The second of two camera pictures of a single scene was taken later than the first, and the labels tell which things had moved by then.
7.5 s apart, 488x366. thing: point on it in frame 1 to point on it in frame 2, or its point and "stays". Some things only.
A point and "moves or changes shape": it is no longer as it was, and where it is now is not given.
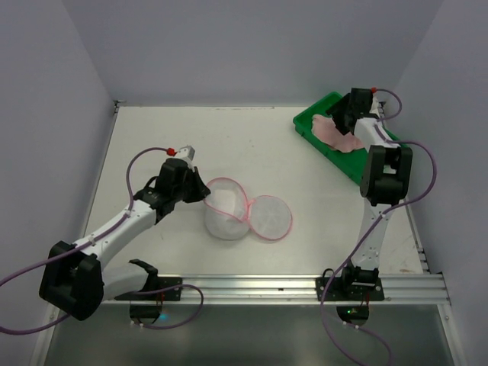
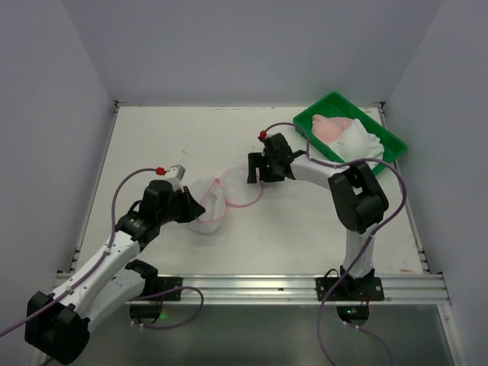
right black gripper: [341, 115] to [264, 166]
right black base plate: [338, 291] stays
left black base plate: [165, 282] stays
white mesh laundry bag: [228, 213] moves or changes shape
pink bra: [324, 126] stays
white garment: [225, 200] to [354, 141]
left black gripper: [194, 184] to [184, 206]
